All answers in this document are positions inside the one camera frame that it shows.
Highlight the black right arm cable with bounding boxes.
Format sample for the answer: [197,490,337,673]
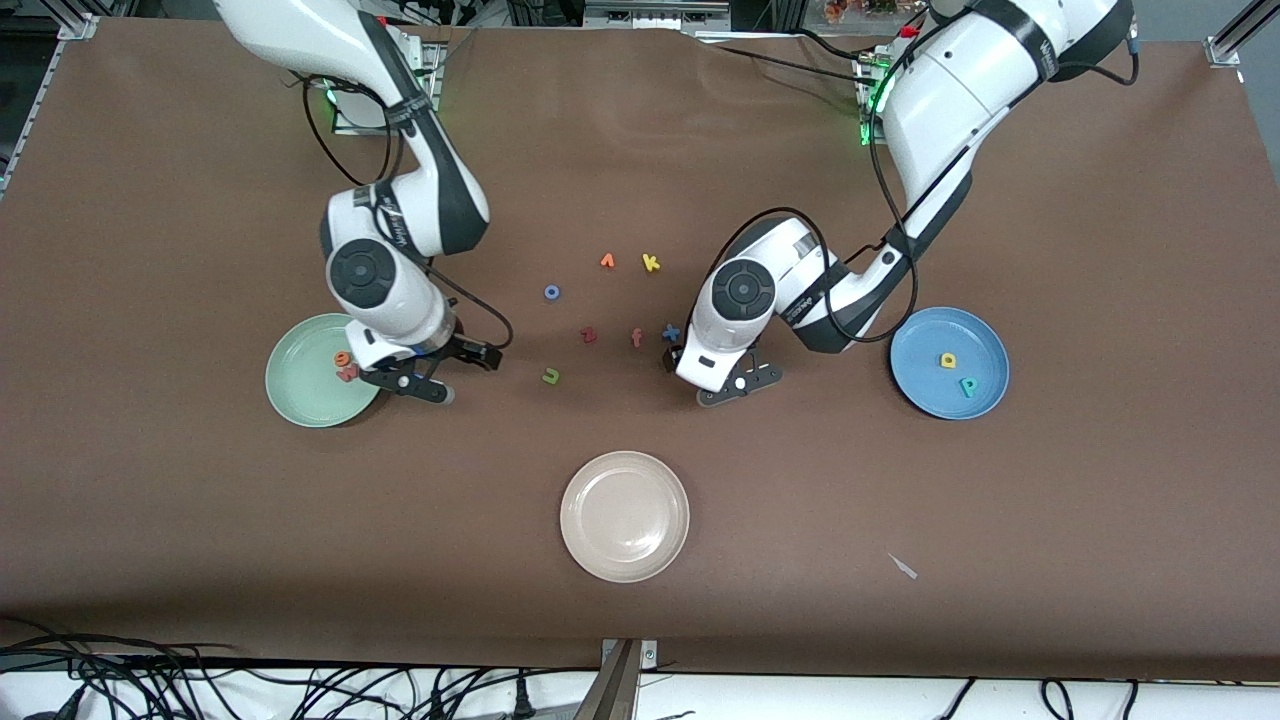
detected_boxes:
[300,75,515,351]

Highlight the beige plate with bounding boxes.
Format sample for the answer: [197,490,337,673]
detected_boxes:
[560,451,691,584]

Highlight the green plate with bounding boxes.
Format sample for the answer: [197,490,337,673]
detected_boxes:
[265,313,386,429]

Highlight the aluminium frame rail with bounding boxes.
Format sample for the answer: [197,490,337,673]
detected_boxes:
[0,12,98,196]
[1205,0,1280,69]

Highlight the blue plate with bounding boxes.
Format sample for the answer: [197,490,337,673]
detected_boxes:
[889,306,1011,421]

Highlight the short black base cable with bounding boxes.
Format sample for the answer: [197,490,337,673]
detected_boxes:
[790,28,871,59]

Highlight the colourful background items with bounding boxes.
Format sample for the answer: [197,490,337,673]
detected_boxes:
[822,0,906,23]

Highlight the tangled black floor cables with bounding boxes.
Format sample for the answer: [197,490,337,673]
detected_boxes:
[0,615,601,720]

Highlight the grey metal background fixture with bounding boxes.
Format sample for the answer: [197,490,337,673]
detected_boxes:
[583,0,731,31]

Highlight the metal table bracket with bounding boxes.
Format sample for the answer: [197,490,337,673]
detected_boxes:
[575,638,658,720]

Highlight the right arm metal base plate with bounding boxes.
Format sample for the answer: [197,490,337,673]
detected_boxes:
[330,40,441,136]

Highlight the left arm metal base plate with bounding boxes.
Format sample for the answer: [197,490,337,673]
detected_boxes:
[855,50,891,148]

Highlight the long black base cable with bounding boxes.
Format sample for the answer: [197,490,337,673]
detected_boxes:
[710,44,867,79]

